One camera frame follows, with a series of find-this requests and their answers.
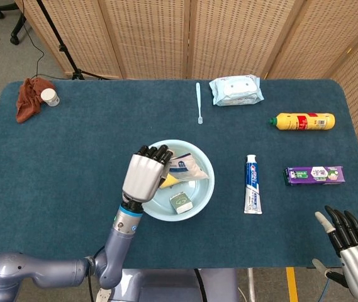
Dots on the yellow floor tape strip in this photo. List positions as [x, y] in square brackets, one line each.
[292, 284]

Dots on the blue table cloth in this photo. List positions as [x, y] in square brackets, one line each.
[56, 188]

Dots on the brown cloth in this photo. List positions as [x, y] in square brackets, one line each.
[27, 100]

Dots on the black tripod stand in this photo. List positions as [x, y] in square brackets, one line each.
[61, 48]

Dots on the green yellow sponge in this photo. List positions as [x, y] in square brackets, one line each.
[170, 182]

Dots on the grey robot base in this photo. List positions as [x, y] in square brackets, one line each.
[172, 286]

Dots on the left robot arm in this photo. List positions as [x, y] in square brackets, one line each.
[119, 245]

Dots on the yellow bottle green cap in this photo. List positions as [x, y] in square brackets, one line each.
[301, 121]

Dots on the small green tissue pack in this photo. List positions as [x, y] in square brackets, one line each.
[181, 203]

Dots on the blue white toothpaste tube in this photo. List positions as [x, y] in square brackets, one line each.
[253, 185]

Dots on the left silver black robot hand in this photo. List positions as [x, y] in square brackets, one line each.
[142, 176]

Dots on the light blue plastic basin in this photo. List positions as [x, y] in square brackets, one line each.
[200, 195]

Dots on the purple toothpaste box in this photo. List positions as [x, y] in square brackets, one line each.
[314, 175]

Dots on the black office chair base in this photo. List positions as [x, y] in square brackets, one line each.
[18, 30]

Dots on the wet wipes pack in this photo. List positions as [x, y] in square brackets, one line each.
[237, 89]

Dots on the white refill pouch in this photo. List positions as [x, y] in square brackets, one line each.
[188, 168]

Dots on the small white jar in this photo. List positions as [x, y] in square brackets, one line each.
[49, 97]

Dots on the light blue toothbrush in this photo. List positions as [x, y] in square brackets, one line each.
[199, 100]

